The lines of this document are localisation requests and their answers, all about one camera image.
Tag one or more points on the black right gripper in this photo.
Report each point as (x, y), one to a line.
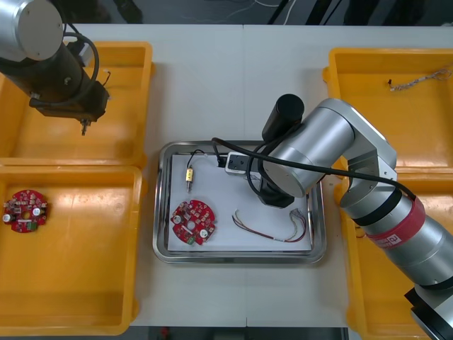
(274, 198)

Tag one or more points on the white sheet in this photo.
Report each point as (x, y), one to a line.
(219, 191)

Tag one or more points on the steel tray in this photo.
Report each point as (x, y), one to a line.
(159, 212)

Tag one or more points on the small metal solenoid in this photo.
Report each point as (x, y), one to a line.
(190, 175)

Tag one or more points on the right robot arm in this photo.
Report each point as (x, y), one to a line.
(318, 141)

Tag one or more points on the round red circuit board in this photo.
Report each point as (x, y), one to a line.
(198, 219)
(32, 202)

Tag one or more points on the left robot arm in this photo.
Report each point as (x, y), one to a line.
(35, 32)

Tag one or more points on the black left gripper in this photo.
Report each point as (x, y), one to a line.
(78, 104)

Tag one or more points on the yellow-orange plastic bin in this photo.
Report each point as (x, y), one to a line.
(375, 283)
(424, 124)
(134, 106)
(88, 265)

